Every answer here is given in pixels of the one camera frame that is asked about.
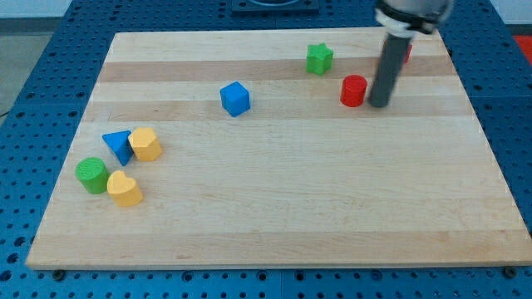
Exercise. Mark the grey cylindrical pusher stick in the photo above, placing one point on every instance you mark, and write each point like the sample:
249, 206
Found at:
392, 58

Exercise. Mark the red block behind pusher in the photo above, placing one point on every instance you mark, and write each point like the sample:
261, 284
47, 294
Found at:
408, 53

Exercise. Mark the green star block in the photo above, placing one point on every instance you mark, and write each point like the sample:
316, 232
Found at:
319, 59

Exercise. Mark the green cylinder block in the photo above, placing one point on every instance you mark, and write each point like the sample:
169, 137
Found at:
93, 174

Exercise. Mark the yellow hexagon block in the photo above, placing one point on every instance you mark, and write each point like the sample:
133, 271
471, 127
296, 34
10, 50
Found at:
145, 144

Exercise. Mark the blue triangle block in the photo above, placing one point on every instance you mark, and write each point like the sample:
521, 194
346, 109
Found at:
119, 144

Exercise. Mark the yellow heart block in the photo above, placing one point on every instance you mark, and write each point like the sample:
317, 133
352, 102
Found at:
124, 191

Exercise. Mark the red cylinder block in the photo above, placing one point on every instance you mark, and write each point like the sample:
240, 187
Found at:
353, 90

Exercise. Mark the blue cube block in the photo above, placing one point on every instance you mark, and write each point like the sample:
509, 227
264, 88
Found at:
235, 99

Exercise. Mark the wooden board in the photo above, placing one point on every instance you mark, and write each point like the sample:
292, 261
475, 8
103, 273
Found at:
299, 180

